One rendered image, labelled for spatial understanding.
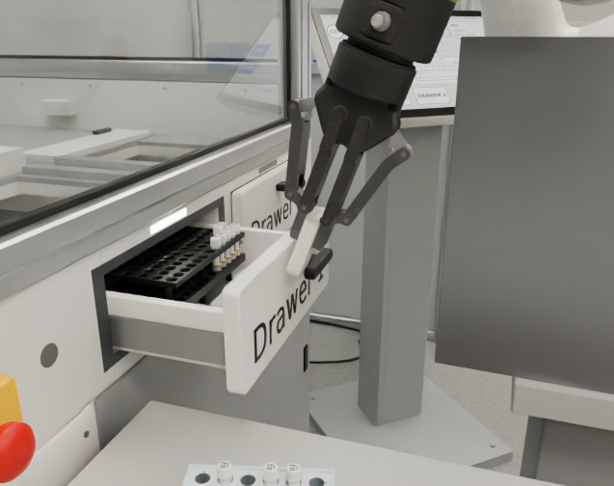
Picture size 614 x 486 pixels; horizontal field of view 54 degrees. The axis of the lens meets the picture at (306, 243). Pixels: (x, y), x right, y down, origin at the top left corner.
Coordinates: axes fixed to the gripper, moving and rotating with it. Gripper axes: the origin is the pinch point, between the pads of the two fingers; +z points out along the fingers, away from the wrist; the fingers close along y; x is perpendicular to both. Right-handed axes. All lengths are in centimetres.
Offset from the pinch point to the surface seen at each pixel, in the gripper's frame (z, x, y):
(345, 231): 62, 160, -16
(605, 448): 13.7, 12.8, 41.2
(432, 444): 82, 91, 39
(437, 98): -6, 92, 0
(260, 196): 8.5, 27.0, -14.1
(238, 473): 13.5, -18.5, 5.0
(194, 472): 14.8, -19.4, 1.5
